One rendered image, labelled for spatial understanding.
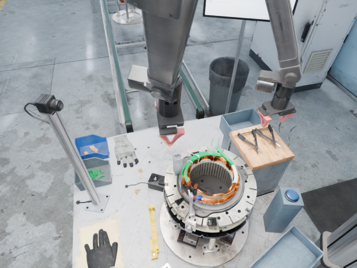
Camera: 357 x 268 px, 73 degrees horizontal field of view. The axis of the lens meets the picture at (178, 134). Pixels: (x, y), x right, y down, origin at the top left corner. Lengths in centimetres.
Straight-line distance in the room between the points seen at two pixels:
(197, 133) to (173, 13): 128
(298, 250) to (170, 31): 79
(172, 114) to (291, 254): 57
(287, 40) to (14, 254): 210
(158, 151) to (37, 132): 179
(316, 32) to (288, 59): 211
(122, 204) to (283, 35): 93
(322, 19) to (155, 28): 265
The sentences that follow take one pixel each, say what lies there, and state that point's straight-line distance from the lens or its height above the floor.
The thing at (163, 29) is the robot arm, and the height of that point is 171.
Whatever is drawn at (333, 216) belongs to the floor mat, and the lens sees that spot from 233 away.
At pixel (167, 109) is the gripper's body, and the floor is 142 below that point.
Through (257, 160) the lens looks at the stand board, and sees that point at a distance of 100.
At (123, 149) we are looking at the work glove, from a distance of 136.
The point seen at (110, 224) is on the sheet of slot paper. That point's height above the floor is 78.
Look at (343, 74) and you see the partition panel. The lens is 345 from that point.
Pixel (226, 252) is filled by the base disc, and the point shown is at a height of 80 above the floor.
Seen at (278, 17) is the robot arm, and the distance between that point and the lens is 77.
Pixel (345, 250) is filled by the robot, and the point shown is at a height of 103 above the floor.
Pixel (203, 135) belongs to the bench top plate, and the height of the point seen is 78.
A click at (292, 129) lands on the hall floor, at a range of 281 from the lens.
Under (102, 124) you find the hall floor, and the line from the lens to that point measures 273.
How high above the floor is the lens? 183
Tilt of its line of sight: 47 degrees down
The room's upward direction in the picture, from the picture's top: straight up
